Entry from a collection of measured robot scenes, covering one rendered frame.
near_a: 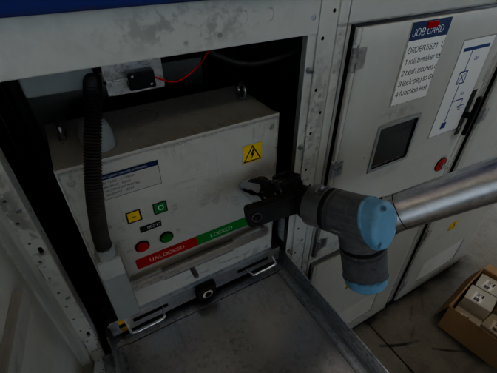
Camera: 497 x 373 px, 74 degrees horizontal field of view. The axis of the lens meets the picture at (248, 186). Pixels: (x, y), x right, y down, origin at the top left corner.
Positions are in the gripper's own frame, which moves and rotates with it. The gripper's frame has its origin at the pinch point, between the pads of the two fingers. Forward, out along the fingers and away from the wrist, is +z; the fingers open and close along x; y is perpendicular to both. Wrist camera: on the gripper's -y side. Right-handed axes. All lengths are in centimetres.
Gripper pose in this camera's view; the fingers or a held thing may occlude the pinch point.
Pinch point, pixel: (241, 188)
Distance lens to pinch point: 83.4
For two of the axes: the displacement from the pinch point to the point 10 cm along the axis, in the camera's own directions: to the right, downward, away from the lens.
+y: 7.1, -4.3, 5.6
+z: -6.8, -2.1, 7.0
